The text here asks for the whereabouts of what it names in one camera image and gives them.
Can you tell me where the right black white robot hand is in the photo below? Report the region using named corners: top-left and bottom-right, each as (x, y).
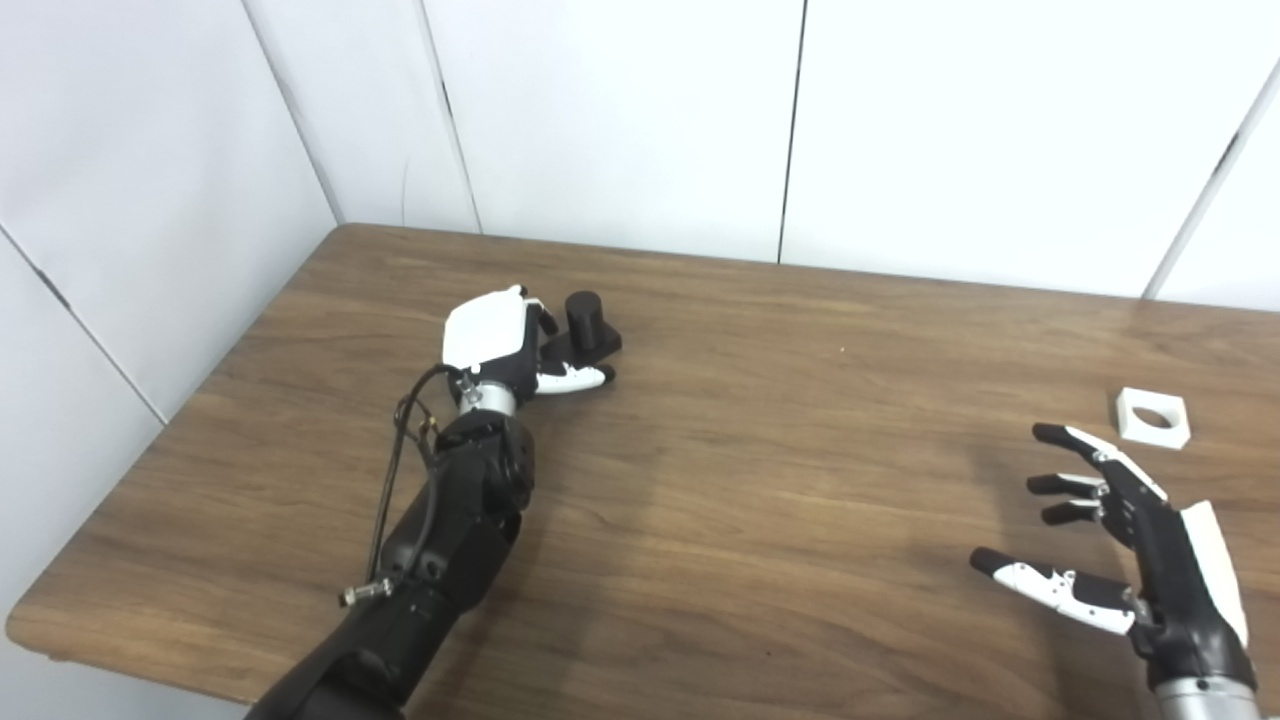
top-left (968, 422), bottom-right (1258, 691)

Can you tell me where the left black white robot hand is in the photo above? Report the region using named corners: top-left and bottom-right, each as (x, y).
top-left (441, 285), bottom-right (616, 396)

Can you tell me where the black peg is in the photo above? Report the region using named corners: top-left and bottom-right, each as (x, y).
top-left (540, 290), bottom-right (624, 373)

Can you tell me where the white square piece with hole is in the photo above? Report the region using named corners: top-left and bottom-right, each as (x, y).
top-left (1114, 387), bottom-right (1192, 450)

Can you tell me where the thin wire on left arm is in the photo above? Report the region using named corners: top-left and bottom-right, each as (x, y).
top-left (395, 395), bottom-right (448, 471)

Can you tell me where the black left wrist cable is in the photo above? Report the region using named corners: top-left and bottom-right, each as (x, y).
top-left (338, 363), bottom-right (466, 609)

